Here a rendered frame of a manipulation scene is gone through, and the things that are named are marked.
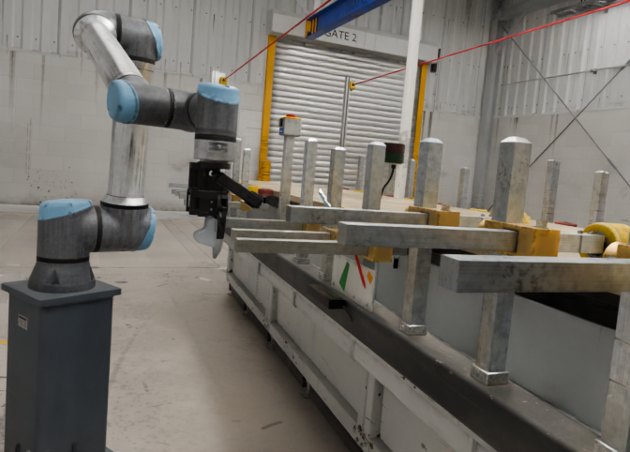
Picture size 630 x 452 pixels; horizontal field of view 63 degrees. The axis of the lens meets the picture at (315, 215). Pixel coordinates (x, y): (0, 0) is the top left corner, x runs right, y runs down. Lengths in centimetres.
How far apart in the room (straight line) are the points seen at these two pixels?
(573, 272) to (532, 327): 61
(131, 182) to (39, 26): 758
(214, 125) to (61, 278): 81
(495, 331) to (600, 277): 35
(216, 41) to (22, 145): 348
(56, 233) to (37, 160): 733
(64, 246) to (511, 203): 129
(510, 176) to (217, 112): 59
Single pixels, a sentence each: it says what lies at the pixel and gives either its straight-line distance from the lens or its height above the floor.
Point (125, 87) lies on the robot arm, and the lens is 119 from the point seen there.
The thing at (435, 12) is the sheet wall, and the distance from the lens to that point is 1142.
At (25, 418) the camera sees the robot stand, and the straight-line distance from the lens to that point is 187.
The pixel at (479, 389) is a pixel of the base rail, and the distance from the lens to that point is 92.
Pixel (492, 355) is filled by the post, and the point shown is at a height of 75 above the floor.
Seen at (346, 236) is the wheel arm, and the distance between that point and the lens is 69.
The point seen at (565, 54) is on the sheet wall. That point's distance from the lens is 1083.
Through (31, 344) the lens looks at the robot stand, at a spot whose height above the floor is 45.
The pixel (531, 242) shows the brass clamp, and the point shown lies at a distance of 83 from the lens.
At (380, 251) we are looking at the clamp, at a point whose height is 85.
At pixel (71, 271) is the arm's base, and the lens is 173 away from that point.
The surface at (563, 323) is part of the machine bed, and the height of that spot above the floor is 78.
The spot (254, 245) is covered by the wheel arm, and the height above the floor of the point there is 85.
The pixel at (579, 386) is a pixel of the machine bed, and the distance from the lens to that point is 110.
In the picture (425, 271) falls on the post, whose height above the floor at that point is 84.
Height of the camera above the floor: 103
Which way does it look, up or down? 5 degrees down
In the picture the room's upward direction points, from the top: 5 degrees clockwise
